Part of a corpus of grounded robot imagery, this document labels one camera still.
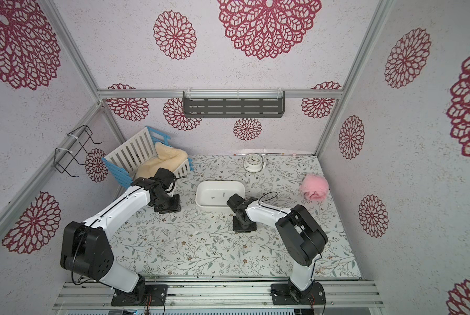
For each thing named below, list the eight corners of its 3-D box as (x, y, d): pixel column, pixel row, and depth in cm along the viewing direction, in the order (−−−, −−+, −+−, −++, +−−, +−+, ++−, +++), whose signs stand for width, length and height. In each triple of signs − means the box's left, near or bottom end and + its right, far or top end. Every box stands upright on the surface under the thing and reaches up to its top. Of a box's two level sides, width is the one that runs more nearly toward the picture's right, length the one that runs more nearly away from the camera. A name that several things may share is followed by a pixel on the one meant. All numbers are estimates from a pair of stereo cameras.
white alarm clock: (243, 172, 116) (243, 167, 112) (242, 158, 123) (243, 153, 119) (265, 172, 116) (266, 167, 112) (263, 158, 123) (264, 153, 119)
